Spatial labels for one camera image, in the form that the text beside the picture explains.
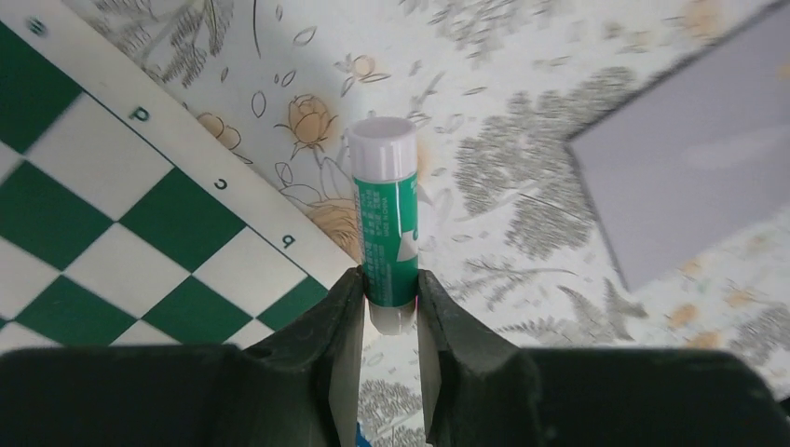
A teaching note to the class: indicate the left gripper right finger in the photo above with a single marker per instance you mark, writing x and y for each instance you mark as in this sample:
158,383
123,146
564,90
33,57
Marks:
479,389

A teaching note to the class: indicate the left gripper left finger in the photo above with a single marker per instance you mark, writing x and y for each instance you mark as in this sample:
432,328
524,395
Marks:
297,387

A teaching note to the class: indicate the green white glue stick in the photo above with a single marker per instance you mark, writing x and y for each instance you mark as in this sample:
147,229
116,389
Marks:
384,164

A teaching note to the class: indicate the green white chessboard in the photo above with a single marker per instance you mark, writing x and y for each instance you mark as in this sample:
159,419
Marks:
123,221

